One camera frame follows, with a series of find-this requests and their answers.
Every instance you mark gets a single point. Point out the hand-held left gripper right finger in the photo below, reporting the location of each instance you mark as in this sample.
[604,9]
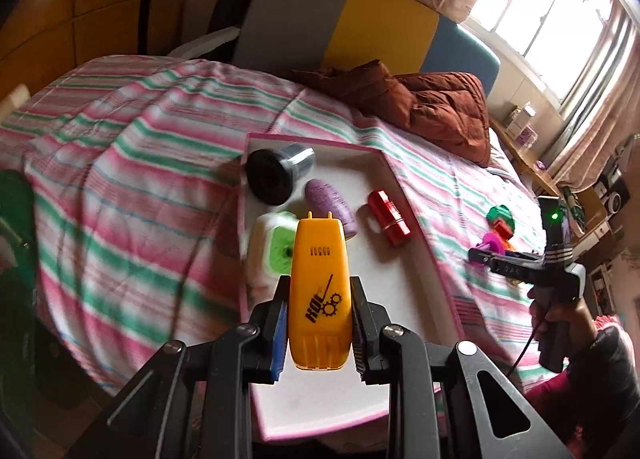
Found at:
[359,339]

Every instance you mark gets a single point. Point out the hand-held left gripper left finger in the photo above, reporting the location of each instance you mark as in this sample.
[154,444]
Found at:
[279,339]

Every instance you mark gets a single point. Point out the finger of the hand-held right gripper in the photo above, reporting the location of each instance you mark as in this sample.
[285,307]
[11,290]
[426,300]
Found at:
[480,255]

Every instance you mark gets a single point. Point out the green plastic toy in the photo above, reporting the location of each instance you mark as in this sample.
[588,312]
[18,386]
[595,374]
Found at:
[500,215]

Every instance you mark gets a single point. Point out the yellow plastic toy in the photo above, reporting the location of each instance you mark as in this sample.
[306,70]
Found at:
[317,289]

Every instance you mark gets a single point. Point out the pink-edged white box tray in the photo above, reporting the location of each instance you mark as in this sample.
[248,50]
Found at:
[400,289]

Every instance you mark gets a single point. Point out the green and white toy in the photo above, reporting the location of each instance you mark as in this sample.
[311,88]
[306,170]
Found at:
[267,259]

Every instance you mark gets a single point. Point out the red metallic cylinder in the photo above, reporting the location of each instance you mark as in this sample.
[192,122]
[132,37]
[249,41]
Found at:
[390,216]

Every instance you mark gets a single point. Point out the purple textured oval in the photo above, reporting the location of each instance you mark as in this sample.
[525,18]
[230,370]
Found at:
[330,204]

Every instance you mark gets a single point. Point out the black filter cup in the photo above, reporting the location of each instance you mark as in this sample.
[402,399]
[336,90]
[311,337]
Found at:
[270,176]

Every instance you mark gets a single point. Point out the person's right forearm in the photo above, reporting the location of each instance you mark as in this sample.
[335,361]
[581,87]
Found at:
[615,369]

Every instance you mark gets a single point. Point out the person's right hand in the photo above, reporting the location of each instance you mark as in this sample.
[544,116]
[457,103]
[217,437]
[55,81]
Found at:
[580,329]

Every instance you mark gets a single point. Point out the grey boombox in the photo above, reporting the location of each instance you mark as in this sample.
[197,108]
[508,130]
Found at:
[617,186]

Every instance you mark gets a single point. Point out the white pillow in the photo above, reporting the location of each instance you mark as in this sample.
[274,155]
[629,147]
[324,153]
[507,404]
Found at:
[502,154]

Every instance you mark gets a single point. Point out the wooden bedside shelf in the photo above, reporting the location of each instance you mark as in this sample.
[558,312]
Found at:
[530,164]

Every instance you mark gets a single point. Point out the tiny purple object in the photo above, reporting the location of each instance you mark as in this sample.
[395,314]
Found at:
[542,166]

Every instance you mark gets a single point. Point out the person's pink clothing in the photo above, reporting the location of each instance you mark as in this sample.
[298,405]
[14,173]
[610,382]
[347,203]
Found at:
[555,399]

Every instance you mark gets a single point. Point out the small purple box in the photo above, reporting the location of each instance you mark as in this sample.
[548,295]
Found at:
[527,137]

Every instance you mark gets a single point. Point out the brown quilt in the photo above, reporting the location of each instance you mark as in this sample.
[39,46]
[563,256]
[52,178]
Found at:
[440,109]

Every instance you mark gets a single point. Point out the striped bed sheet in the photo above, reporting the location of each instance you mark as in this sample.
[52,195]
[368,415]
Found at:
[125,164]

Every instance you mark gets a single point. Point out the window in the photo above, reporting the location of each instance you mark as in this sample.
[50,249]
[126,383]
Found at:
[545,4]

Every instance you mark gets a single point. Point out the green object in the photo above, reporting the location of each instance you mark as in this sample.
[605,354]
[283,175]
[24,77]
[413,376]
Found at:
[15,264]

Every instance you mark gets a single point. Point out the grey yellow blue headboard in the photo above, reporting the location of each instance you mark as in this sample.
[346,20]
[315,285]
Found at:
[300,14]

